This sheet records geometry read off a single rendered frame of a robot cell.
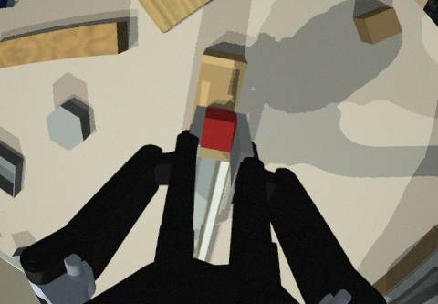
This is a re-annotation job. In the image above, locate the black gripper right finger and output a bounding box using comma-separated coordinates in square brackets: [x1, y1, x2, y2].
[229, 113, 387, 304]

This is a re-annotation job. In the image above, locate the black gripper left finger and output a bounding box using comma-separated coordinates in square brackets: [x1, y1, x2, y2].
[20, 105, 206, 304]

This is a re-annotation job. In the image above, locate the red cube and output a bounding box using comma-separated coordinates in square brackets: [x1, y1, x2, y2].
[200, 107, 237, 152]

